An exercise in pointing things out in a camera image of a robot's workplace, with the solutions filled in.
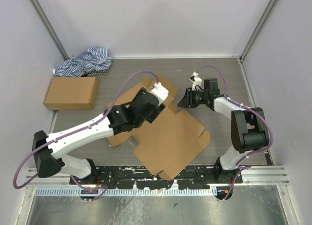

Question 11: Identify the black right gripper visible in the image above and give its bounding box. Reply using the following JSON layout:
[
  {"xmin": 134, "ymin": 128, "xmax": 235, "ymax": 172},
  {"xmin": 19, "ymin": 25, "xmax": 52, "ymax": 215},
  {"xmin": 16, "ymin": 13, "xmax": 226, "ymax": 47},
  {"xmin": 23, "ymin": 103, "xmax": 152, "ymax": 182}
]
[{"xmin": 177, "ymin": 87, "xmax": 208, "ymax": 108}]

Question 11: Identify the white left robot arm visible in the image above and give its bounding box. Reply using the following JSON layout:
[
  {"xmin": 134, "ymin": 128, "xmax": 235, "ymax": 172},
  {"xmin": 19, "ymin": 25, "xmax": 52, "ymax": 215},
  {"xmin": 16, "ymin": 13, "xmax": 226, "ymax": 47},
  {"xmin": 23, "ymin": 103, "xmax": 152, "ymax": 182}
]
[{"xmin": 32, "ymin": 83, "xmax": 168, "ymax": 184}]

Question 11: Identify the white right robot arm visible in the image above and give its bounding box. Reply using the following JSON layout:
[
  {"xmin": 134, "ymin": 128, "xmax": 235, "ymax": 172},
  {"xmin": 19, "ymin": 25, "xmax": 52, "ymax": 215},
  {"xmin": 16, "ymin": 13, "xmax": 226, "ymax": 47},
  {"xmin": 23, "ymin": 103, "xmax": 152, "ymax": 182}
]
[{"xmin": 178, "ymin": 73, "xmax": 270, "ymax": 184}]

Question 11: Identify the closed brown cardboard box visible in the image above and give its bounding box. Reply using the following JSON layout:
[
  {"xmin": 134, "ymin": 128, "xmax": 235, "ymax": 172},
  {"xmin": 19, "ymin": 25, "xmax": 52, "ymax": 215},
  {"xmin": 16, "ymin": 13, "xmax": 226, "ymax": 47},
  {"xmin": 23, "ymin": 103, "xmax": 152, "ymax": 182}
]
[{"xmin": 43, "ymin": 77, "xmax": 98, "ymax": 110}]

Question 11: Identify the blue striped cloth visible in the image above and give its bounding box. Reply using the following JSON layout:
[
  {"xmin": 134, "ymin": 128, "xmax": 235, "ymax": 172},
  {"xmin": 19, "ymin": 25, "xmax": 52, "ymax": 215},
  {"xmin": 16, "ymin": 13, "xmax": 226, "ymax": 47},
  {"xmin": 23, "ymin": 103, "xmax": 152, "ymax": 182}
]
[{"xmin": 52, "ymin": 47, "xmax": 113, "ymax": 77}]

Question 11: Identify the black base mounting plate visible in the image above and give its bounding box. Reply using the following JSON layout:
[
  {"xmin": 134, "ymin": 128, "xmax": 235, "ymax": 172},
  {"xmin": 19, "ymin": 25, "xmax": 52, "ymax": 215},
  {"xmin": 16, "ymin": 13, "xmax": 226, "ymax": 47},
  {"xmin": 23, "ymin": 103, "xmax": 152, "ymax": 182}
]
[{"xmin": 74, "ymin": 165, "xmax": 238, "ymax": 190}]

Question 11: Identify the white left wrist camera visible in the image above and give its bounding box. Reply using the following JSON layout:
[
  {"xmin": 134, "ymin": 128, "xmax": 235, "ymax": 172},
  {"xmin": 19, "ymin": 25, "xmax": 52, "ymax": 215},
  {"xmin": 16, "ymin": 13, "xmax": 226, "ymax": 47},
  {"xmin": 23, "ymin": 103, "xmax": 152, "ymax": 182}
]
[{"xmin": 149, "ymin": 82, "xmax": 169, "ymax": 106}]

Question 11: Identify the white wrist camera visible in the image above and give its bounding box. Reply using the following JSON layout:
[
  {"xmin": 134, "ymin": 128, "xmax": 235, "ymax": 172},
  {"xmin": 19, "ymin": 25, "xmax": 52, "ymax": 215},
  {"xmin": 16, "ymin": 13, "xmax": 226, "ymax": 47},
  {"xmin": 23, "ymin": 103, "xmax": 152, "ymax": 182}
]
[
  {"xmin": 149, "ymin": 82, "xmax": 169, "ymax": 106},
  {"xmin": 189, "ymin": 72, "xmax": 202, "ymax": 91}
]

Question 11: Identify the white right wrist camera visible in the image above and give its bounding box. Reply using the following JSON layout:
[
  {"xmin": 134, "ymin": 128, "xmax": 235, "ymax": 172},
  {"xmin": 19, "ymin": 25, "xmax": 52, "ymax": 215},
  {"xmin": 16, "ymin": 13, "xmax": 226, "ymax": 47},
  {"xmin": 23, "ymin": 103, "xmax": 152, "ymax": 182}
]
[{"xmin": 189, "ymin": 72, "xmax": 202, "ymax": 91}]

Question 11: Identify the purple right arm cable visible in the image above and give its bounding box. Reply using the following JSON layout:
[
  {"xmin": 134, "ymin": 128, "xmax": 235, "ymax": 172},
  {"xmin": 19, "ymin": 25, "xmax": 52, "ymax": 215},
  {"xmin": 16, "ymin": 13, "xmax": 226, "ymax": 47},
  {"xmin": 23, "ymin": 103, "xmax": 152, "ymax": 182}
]
[{"xmin": 196, "ymin": 65, "xmax": 275, "ymax": 201}]

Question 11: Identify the white slotted cable duct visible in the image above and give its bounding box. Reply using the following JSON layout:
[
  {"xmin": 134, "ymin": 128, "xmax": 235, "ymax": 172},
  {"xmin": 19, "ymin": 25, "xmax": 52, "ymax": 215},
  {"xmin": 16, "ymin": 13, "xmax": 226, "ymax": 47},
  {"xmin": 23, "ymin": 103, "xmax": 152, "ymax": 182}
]
[{"xmin": 34, "ymin": 187, "xmax": 217, "ymax": 197}]

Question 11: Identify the aluminium front rail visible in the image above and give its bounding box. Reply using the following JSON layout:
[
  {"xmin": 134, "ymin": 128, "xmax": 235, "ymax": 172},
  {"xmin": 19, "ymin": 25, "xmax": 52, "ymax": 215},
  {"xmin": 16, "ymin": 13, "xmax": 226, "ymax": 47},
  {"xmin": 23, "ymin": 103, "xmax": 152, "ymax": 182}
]
[{"xmin": 27, "ymin": 165, "xmax": 290, "ymax": 186}]

